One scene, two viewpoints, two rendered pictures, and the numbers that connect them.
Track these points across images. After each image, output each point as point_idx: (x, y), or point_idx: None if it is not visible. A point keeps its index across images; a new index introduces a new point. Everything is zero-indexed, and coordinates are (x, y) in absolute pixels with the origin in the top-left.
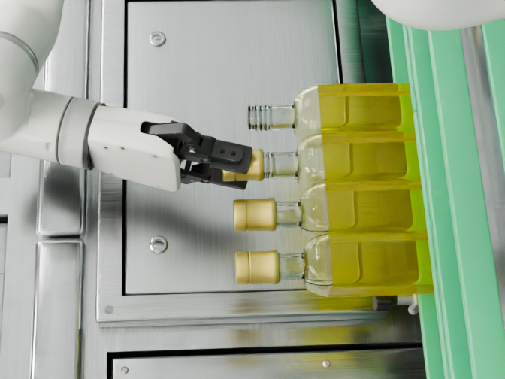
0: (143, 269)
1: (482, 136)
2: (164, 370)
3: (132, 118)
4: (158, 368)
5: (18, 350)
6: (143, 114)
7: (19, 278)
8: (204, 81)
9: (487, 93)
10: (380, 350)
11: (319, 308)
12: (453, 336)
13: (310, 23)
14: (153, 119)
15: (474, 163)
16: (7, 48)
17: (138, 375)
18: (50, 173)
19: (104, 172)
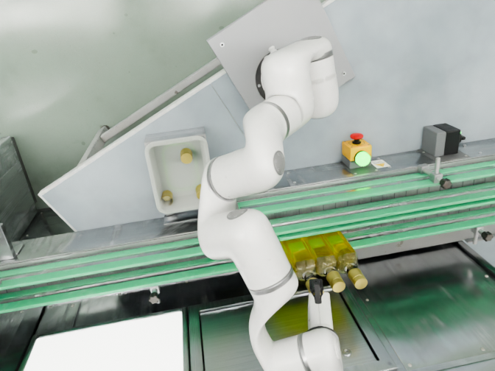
0: (362, 356)
1: (300, 199)
2: (400, 350)
3: (315, 308)
4: (401, 352)
5: None
6: (311, 305)
7: None
8: (253, 352)
9: (283, 200)
10: (353, 286)
11: (350, 294)
12: (363, 216)
13: (214, 318)
14: (313, 300)
15: (311, 199)
16: (308, 333)
17: (409, 359)
18: None
19: None
